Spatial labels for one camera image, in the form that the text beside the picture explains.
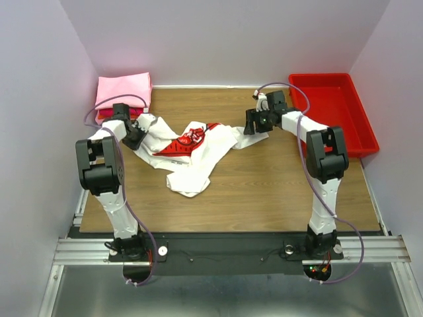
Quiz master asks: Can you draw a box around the white t shirt red print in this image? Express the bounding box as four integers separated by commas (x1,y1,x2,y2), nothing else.
134,117,269,197

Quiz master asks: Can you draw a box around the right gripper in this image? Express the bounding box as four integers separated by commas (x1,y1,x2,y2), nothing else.
243,106,274,135

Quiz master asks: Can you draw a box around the orange folded shirt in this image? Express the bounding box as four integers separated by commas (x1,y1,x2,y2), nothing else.
96,115,137,121

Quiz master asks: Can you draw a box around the light pink folded shirt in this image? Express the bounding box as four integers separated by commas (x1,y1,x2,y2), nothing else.
95,72,153,110

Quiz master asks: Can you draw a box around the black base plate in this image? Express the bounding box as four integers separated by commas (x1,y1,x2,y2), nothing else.
104,232,343,280

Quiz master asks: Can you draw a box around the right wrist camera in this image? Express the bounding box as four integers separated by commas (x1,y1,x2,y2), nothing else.
252,90,269,112

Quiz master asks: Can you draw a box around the red plastic bin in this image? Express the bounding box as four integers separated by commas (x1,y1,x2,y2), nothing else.
289,73,379,158

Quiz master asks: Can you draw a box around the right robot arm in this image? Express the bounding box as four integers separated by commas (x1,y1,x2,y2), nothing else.
244,90,349,258

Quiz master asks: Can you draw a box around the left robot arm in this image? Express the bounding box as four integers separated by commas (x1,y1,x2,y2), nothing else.
75,103,147,261

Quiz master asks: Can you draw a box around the magenta folded shirt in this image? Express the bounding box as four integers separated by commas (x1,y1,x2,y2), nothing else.
98,107,149,118

